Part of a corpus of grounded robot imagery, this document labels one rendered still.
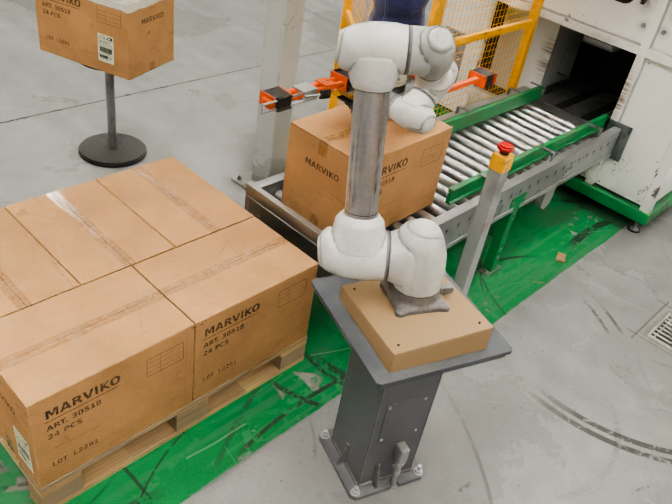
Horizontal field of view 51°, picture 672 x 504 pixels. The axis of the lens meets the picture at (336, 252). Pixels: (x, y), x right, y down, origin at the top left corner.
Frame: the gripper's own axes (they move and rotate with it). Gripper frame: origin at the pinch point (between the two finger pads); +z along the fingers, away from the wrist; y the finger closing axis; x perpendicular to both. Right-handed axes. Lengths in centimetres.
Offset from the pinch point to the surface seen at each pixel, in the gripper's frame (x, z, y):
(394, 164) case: 17.1, -18.9, 32.1
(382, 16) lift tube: 16.3, 0.2, -22.0
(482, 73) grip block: 54, -26, -3
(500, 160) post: 42, -51, 22
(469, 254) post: 42, -51, 69
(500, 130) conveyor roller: 162, 10, 68
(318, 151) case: -4.4, 3.7, 30.7
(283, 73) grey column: 62, 94, 45
